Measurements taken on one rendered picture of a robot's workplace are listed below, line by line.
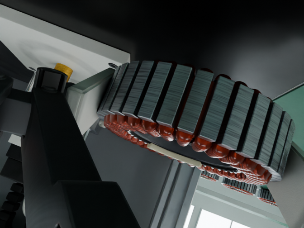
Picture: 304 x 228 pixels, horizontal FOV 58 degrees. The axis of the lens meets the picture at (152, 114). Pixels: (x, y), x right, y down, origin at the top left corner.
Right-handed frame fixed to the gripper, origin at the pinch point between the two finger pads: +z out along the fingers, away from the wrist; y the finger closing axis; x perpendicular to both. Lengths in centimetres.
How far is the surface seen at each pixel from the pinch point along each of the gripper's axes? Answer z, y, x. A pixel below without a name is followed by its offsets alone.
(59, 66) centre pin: 13.0, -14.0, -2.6
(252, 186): 65, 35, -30
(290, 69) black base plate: 2.5, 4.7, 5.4
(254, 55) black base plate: 2.4, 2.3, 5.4
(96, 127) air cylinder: 22.7, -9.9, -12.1
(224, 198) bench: 267, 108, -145
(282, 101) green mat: 11.1, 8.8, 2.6
